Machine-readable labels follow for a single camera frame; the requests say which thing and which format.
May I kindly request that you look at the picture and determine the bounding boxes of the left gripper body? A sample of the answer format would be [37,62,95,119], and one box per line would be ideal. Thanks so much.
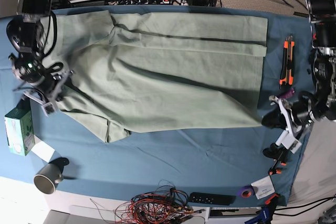
[269,91,315,140]

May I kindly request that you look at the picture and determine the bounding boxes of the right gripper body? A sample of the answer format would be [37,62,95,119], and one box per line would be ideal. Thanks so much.
[23,70,74,106]

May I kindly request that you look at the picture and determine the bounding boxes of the sage green T-shirt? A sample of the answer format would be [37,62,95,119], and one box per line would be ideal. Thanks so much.
[46,10,268,143]

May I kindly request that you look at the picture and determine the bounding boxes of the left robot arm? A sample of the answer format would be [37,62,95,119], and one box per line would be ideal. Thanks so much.
[261,0,335,130]

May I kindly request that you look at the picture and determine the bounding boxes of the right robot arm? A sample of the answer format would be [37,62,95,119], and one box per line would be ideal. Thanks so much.
[6,0,70,114]

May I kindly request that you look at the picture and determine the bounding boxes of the purple glue tube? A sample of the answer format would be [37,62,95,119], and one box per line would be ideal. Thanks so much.
[278,88,295,99]

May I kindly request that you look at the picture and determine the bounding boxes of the white black hand pump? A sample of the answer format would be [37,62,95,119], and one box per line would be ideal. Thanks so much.
[262,131,289,160]

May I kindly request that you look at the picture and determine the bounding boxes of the green tissue box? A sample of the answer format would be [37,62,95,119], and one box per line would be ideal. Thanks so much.
[4,102,35,156]

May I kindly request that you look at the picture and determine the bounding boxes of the orange black utility knife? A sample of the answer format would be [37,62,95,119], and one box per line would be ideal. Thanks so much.
[279,35,295,91]

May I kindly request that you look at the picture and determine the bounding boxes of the orange black spring clamp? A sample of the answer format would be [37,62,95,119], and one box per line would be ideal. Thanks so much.
[268,147,288,176]

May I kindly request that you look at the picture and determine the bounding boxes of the white paper slip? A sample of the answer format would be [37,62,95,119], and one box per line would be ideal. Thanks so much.
[31,141,55,163]

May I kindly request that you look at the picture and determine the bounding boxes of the black computer mouse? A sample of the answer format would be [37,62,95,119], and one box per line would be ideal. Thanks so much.
[6,19,23,52]

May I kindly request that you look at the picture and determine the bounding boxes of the white card box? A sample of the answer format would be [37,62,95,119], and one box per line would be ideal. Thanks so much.
[251,175,275,200]

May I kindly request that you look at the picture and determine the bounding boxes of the purple tape roll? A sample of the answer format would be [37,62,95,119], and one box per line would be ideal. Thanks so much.
[237,185,255,198]

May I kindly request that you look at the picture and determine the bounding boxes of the grey ceramic mug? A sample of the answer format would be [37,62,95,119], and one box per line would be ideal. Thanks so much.
[33,164,64,195]

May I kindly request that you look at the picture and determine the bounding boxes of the blue bar clamp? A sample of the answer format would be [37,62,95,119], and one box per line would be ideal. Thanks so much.
[245,194,279,224]

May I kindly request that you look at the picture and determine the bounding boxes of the black remote control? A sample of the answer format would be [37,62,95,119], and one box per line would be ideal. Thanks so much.
[188,192,236,206]

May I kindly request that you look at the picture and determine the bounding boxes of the black power strip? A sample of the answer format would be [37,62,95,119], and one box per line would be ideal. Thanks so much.
[105,0,181,5]

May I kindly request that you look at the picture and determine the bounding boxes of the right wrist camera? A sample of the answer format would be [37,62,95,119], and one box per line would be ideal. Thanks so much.
[41,102,57,116]

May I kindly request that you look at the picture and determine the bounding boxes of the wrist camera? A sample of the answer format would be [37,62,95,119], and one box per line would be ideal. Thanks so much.
[41,102,57,116]
[281,131,302,154]

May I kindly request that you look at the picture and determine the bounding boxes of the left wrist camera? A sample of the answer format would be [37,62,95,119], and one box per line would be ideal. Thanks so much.
[281,131,302,154]

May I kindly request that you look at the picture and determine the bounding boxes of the red and black wire bundle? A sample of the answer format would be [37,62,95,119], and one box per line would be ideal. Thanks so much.
[90,180,205,224]

